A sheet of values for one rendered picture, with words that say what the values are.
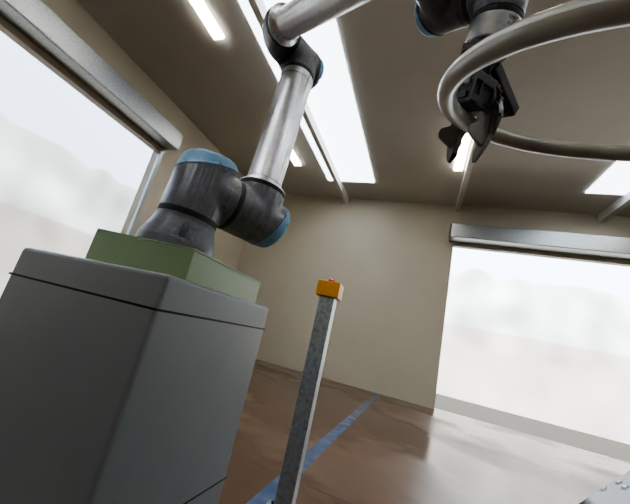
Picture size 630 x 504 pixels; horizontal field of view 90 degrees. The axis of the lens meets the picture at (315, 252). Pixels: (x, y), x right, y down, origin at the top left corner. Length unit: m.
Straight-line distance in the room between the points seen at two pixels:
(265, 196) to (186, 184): 0.22
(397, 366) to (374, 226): 2.93
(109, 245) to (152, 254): 0.13
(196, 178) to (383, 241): 6.28
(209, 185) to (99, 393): 0.49
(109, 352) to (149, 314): 0.09
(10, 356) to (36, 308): 0.09
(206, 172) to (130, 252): 0.25
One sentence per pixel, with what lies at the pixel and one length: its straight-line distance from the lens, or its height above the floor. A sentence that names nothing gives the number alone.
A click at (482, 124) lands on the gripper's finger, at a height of 1.26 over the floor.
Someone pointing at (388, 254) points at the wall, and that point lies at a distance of 6.84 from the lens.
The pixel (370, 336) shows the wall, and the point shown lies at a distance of 6.58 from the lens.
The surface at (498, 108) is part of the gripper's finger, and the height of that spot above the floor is 1.28.
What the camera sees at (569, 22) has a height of 1.13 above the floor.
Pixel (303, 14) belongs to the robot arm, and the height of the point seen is 1.61.
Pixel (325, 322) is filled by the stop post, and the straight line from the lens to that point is 1.59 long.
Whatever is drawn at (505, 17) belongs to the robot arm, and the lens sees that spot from 0.77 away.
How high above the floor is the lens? 0.81
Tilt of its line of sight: 14 degrees up
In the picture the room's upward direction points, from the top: 13 degrees clockwise
